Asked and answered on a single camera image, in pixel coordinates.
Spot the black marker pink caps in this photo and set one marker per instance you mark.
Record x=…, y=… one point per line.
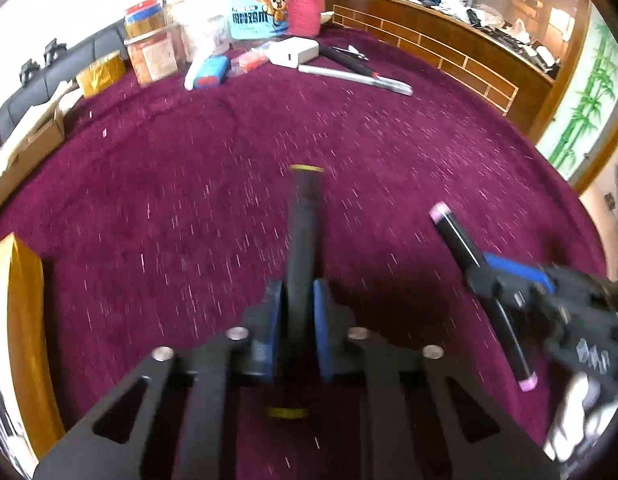
x=459, y=237

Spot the silver utility knife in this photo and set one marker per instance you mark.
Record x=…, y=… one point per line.
x=354, y=79

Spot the stack of coloured tape rolls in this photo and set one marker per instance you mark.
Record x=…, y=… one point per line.
x=145, y=15

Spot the black pen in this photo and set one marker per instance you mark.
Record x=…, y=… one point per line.
x=345, y=57

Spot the bamboo wall painting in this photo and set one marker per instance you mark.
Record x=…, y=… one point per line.
x=589, y=95

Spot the wooden panelled counter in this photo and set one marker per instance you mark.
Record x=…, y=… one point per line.
x=439, y=40

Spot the black leather sofa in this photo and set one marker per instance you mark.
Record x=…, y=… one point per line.
x=54, y=80

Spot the white charger block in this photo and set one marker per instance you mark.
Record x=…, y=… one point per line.
x=294, y=52

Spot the clear jar blue cartoon label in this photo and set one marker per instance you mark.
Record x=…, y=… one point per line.
x=256, y=7

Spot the yellow tape roll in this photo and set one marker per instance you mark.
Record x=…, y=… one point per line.
x=101, y=76

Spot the person's right hand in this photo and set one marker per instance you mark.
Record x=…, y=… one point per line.
x=581, y=420

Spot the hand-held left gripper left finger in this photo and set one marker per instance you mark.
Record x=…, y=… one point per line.
x=269, y=330

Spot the open cardboard box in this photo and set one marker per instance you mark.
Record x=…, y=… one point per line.
x=24, y=150

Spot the black clamp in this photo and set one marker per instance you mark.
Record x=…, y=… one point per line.
x=54, y=51
x=29, y=71

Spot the yellow taped parcel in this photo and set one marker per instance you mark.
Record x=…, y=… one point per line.
x=24, y=340

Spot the clutter of tools on counter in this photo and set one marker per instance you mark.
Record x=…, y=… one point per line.
x=479, y=15

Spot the blue and red battery pack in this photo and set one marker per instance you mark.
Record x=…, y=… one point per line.
x=213, y=71

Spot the white plastic jar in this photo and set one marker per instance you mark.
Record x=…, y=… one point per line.
x=204, y=32

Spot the black marker olive yellow caps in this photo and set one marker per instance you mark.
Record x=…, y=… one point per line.
x=303, y=230

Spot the small white tube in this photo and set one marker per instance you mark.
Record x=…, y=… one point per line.
x=193, y=76

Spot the orange item in clear bag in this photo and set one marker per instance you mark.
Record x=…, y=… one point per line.
x=249, y=60

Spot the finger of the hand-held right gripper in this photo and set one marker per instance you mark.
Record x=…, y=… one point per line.
x=499, y=292
x=519, y=272

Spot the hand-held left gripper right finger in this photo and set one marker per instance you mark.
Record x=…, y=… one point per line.
x=324, y=330

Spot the clear jar red label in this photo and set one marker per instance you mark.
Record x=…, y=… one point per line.
x=153, y=57

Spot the pink yarn spool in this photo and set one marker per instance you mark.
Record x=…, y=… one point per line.
x=305, y=2

